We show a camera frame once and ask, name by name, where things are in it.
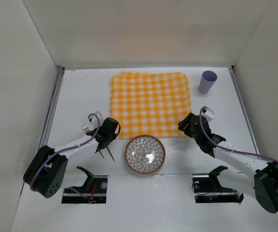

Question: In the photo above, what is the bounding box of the silver fork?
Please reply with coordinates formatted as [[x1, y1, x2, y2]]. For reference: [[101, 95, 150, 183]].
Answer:
[[82, 123, 91, 134]]

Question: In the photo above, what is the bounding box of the copper spoon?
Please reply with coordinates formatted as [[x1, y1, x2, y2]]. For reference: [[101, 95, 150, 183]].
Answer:
[[99, 146, 115, 162]]

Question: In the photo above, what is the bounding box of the yellow checkered cloth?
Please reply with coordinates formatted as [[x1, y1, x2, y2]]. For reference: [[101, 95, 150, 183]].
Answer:
[[110, 71, 191, 139]]

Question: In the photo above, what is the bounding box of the patterned ceramic bowl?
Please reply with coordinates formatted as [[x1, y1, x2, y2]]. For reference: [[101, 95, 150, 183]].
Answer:
[[124, 134, 166, 174]]

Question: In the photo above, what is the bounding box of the lilac plastic cup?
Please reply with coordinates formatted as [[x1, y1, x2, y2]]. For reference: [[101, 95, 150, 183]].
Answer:
[[198, 71, 218, 94]]

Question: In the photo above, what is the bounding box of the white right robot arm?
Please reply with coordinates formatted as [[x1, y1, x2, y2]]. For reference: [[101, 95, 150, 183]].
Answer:
[[178, 113, 278, 214]]

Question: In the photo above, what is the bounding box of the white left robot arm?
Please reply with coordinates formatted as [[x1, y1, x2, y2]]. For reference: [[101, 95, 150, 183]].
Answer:
[[23, 113, 121, 198]]

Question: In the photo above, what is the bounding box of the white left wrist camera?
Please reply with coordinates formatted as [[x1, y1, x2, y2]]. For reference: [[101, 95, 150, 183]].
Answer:
[[90, 111, 104, 128]]

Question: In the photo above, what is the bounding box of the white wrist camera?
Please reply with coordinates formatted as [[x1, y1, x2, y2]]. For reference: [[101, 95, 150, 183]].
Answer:
[[202, 106, 214, 122], [90, 111, 104, 128]]

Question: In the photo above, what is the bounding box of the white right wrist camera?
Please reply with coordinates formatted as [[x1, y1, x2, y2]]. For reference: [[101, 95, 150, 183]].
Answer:
[[202, 106, 214, 122]]

